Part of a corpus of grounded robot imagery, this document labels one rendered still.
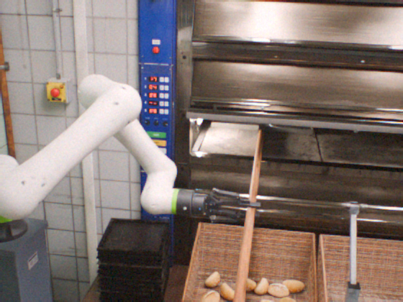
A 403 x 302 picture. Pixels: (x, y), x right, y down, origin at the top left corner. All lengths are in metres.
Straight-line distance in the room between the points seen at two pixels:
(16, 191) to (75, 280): 1.47
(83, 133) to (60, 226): 1.28
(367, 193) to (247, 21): 0.95
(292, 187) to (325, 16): 0.77
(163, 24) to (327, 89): 0.75
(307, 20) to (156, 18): 0.63
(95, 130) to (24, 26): 1.06
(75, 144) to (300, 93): 1.10
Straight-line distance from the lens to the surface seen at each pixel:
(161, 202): 1.79
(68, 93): 2.34
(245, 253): 1.51
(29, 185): 1.42
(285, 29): 2.16
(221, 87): 2.21
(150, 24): 2.19
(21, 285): 1.68
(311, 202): 1.97
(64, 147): 1.45
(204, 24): 2.18
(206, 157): 2.31
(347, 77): 2.23
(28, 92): 2.48
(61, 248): 2.75
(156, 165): 1.83
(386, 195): 2.43
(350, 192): 2.40
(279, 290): 2.38
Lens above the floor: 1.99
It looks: 22 degrees down
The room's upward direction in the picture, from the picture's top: 2 degrees clockwise
